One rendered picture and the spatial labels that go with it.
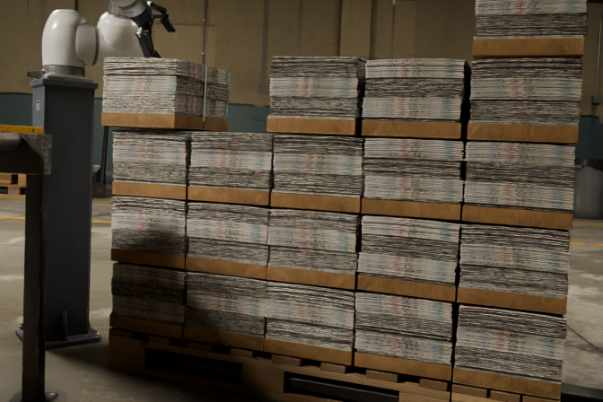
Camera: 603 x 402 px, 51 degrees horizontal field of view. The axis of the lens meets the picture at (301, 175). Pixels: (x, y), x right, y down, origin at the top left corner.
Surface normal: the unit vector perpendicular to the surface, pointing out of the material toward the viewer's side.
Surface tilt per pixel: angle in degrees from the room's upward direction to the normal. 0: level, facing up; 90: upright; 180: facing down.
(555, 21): 90
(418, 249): 90
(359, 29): 90
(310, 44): 90
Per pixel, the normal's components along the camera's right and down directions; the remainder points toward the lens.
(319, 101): -0.36, 0.04
